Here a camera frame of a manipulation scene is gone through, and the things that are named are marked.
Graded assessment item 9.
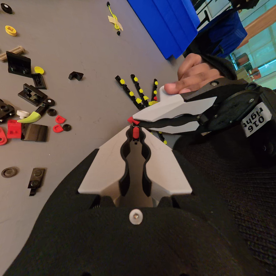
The shiny black lego tile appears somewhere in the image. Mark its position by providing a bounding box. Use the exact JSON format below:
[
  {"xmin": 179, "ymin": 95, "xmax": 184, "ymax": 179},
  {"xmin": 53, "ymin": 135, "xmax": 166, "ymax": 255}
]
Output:
[{"xmin": 21, "ymin": 123, "xmax": 48, "ymax": 142}]

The lime claw on black bar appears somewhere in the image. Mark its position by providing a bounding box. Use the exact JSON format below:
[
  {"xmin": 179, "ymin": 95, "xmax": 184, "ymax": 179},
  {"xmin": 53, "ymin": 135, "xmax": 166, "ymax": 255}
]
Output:
[{"xmin": 17, "ymin": 99, "xmax": 55, "ymax": 124}]

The red lego brick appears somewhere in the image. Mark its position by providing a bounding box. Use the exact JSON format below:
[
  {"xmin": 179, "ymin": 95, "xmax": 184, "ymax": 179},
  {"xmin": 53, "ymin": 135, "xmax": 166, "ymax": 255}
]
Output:
[{"xmin": 7, "ymin": 120, "xmax": 22, "ymax": 139}]

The black yellow lego spider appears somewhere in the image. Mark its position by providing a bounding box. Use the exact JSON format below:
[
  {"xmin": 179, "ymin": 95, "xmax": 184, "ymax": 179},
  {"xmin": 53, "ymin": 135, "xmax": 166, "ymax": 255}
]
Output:
[{"xmin": 115, "ymin": 74, "xmax": 168, "ymax": 145}]

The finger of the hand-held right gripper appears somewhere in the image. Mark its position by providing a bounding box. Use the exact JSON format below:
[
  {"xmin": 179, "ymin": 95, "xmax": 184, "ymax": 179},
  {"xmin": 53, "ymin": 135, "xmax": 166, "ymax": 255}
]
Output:
[
  {"xmin": 140, "ymin": 120, "xmax": 203, "ymax": 135},
  {"xmin": 132, "ymin": 86, "xmax": 217, "ymax": 126}
]

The tan lego pin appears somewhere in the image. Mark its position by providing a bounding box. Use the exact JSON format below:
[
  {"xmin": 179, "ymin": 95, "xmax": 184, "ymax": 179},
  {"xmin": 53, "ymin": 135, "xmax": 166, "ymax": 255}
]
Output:
[{"xmin": 0, "ymin": 46, "xmax": 26, "ymax": 62}]

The dark grey lego disc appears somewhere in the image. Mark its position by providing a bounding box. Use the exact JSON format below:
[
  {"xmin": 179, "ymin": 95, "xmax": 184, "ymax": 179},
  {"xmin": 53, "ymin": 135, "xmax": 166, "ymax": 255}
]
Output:
[{"xmin": 1, "ymin": 167, "xmax": 18, "ymax": 178}]

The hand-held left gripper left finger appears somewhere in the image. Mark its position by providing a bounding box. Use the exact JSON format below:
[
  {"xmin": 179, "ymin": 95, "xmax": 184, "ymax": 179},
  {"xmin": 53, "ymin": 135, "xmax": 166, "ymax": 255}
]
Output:
[{"xmin": 78, "ymin": 125, "xmax": 133, "ymax": 207}]

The black two-stud lego plate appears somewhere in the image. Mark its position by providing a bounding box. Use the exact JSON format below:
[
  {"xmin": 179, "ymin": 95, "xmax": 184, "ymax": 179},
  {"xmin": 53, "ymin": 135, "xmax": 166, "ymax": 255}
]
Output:
[{"xmin": 28, "ymin": 168, "xmax": 46, "ymax": 197}]

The person's black sweater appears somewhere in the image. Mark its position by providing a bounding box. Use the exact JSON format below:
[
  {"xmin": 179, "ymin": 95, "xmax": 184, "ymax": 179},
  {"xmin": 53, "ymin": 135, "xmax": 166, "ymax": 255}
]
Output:
[{"xmin": 173, "ymin": 138, "xmax": 276, "ymax": 276}]

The person's right hand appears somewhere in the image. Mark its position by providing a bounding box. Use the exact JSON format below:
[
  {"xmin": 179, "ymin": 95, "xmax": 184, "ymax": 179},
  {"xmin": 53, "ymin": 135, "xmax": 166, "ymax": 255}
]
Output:
[{"xmin": 164, "ymin": 53, "xmax": 225, "ymax": 95}]

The black holed lego brick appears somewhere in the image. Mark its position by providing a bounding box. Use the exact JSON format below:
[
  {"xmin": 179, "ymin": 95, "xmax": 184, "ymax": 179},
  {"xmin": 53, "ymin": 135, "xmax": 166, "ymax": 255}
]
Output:
[{"xmin": 0, "ymin": 99, "xmax": 15, "ymax": 124}]

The blue plastic bin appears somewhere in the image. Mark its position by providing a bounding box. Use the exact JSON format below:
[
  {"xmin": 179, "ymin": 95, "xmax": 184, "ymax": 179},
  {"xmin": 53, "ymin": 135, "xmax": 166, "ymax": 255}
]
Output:
[{"xmin": 127, "ymin": 0, "xmax": 201, "ymax": 60}]

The yellow string with tape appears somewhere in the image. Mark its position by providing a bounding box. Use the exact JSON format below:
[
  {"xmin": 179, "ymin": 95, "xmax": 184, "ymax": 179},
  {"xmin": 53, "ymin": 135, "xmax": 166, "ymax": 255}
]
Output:
[{"xmin": 106, "ymin": 2, "xmax": 124, "ymax": 36}]

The black lego bracket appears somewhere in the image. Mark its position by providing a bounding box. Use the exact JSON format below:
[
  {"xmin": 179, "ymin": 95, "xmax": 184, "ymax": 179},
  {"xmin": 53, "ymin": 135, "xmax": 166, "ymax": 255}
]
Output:
[{"xmin": 68, "ymin": 71, "xmax": 84, "ymax": 81}]

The large black lego plate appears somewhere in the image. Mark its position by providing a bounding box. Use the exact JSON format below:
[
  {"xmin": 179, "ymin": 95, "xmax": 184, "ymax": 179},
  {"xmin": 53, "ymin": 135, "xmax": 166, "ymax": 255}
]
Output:
[{"xmin": 6, "ymin": 51, "xmax": 31, "ymax": 78}]

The black lego hinge plate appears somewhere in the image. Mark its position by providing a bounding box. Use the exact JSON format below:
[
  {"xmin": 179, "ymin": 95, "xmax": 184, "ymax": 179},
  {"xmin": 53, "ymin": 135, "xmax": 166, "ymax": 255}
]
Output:
[{"xmin": 18, "ymin": 83, "xmax": 48, "ymax": 107}]

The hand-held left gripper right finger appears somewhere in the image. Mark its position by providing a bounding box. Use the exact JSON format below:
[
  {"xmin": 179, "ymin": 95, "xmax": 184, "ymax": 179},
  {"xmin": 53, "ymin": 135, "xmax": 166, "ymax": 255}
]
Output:
[{"xmin": 139, "ymin": 127, "xmax": 193, "ymax": 207}]

